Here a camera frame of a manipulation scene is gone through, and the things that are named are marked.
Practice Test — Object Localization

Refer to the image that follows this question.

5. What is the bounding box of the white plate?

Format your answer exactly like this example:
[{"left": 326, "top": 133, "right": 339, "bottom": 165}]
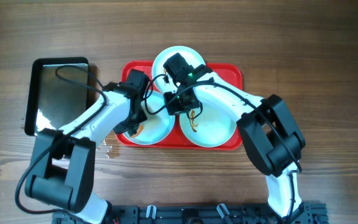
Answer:
[
  {"left": 152, "top": 45, "right": 206, "bottom": 93},
  {"left": 122, "top": 91, "right": 175, "bottom": 145},
  {"left": 179, "top": 103, "right": 237, "bottom": 147}
]

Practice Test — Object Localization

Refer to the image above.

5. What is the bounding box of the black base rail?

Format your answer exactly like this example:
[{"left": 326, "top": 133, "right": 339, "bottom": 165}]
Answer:
[{"left": 52, "top": 202, "right": 329, "bottom": 224}]

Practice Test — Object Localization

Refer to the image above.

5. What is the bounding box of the black metal water tray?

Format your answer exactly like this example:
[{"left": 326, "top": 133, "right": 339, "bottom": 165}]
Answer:
[{"left": 24, "top": 57, "right": 89, "bottom": 136}]

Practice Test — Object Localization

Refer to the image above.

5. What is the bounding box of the red plastic tray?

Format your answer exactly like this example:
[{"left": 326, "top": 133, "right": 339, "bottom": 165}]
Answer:
[{"left": 121, "top": 60, "right": 242, "bottom": 151}]

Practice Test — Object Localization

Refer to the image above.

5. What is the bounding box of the white plate top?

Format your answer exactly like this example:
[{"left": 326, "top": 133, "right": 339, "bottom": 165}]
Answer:
[{"left": 152, "top": 45, "right": 206, "bottom": 93}]

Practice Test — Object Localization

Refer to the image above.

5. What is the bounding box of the left black cable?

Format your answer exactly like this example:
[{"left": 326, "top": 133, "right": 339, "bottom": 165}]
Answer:
[{"left": 14, "top": 64, "right": 167, "bottom": 215}]

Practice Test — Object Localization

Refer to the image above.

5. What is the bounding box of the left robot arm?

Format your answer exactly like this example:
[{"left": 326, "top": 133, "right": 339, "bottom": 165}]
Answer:
[{"left": 15, "top": 69, "right": 150, "bottom": 223}]

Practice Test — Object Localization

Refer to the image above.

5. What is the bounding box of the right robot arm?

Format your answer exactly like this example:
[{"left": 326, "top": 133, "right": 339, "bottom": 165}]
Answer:
[{"left": 163, "top": 53, "right": 306, "bottom": 223}]

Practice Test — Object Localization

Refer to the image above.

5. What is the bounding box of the teal orange sponge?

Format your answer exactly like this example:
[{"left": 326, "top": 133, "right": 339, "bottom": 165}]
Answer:
[{"left": 128, "top": 125, "right": 144, "bottom": 138}]

